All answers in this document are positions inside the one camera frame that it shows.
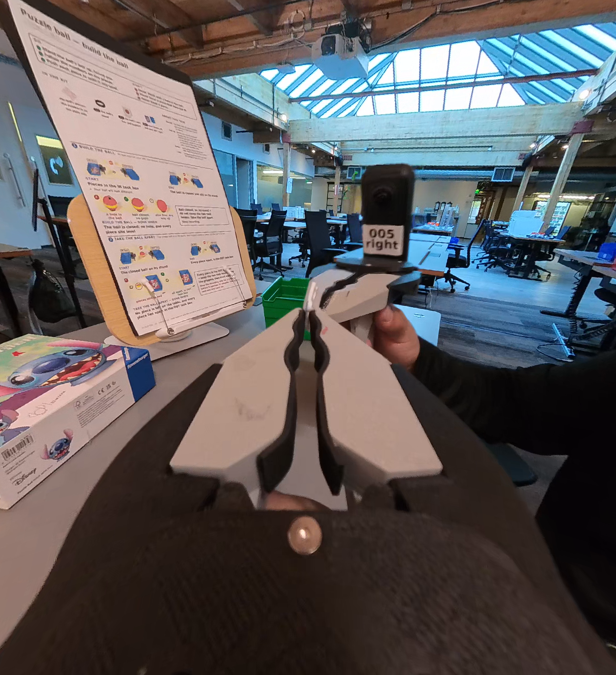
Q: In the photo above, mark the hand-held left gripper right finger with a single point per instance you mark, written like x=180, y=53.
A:
x=376, y=416

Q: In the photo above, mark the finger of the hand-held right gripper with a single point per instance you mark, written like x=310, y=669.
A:
x=360, y=300
x=324, y=278

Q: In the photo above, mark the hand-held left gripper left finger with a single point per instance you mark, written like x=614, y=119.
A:
x=223, y=422

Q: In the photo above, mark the cartoon printed puzzle box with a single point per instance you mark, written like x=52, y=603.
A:
x=60, y=406

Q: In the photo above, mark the person's right hand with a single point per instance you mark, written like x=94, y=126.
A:
x=397, y=337

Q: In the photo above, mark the black office chair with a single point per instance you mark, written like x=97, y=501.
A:
x=463, y=258
x=271, y=237
x=321, y=237

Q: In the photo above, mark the green plastic bin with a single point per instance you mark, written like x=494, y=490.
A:
x=281, y=303

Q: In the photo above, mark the white ceiling projector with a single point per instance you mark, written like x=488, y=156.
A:
x=339, y=55

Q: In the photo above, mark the white power strip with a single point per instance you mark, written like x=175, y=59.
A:
x=562, y=340

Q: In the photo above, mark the grey office desk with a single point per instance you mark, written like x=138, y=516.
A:
x=582, y=258

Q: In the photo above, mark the laminated instruction sheet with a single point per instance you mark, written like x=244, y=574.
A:
x=144, y=184

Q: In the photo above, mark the black bag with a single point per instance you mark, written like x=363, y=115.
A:
x=52, y=295

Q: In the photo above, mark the blue storage bin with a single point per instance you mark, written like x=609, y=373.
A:
x=614, y=253

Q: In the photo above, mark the black monitor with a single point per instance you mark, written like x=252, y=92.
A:
x=35, y=200

